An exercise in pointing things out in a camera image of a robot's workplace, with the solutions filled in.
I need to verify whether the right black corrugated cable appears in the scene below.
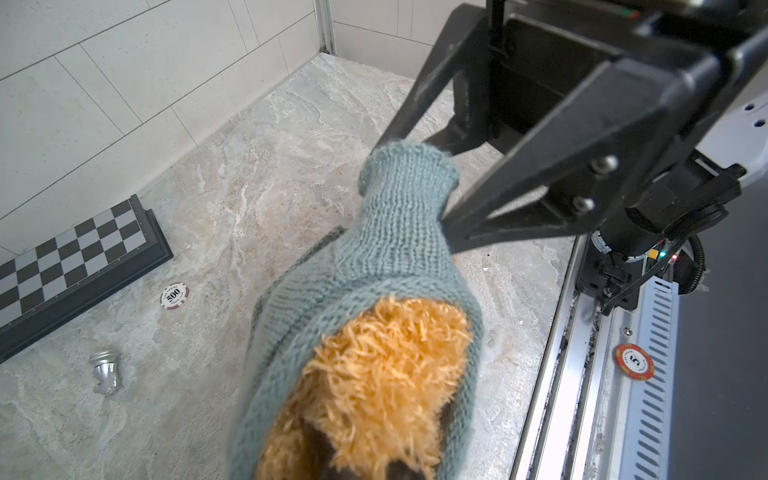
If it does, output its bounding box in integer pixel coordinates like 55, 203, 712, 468
671, 233, 707, 296

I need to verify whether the tan teddy bear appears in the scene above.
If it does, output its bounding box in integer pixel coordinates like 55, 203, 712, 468
254, 297, 473, 479

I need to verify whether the small metal nut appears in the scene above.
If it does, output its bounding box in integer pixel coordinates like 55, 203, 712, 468
160, 282, 190, 310

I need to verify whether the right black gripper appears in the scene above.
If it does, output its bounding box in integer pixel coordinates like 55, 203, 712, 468
376, 1, 767, 253

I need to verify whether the round red white sticker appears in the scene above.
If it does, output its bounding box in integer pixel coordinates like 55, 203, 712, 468
614, 343, 655, 381

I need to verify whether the grey-green teddy sweater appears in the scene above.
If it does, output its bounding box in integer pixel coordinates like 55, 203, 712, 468
227, 141, 484, 479

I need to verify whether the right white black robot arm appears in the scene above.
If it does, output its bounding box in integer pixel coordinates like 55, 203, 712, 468
381, 1, 767, 313

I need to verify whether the aluminium mounting rail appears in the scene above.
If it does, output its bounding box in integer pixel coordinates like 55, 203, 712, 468
509, 233, 682, 480

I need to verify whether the folded black white chessboard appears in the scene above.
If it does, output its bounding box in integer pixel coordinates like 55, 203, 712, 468
1, 195, 173, 362

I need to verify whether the small metal bolt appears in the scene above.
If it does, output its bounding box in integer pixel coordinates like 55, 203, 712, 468
89, 350, 121, 396

